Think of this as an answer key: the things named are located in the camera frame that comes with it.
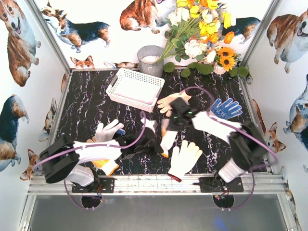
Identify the blue dotted work glove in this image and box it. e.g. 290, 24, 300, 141
210, 98, 243, 120

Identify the white glove blue finger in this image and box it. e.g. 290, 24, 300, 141
93, 119, 124, 142

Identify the grey metal bucket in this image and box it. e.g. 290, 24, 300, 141
137, 45, 164, 77

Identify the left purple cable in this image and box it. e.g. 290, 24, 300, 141
32, 110, 147, 211

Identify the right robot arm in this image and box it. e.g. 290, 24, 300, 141
167, 98, 270, 183

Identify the small sunflower pot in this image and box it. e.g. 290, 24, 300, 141
213, 47, 241, 75

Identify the purple cable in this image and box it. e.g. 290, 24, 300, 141
177, 86, 279, 212
32, 110, 147, 211

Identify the white plastic storage basket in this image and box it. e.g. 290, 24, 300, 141
106, 68, 165, 113

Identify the yellow coated work glove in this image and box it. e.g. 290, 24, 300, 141
87, 138, 120, 177

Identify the cream glove red cuff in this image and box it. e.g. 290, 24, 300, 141
167, 140, 203, 182

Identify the aluminium front rail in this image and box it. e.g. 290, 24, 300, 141
27, 172, 287, 195

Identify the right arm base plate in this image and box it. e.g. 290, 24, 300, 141
193, 177, 244, 193

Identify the white glove orange cuff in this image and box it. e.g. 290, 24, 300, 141
160, 119, 178, 157

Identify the artificial flower bouquet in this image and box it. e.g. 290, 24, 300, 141
158, 0, 236, 63

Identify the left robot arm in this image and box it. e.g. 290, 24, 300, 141
36, 118, 162, 187

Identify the cream knit glove pair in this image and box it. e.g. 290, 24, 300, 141
157, 92, 191, 117

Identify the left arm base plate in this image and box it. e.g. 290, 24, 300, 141
72, 177, 115, 193

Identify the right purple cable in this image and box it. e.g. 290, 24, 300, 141
177, 86, 279, 212

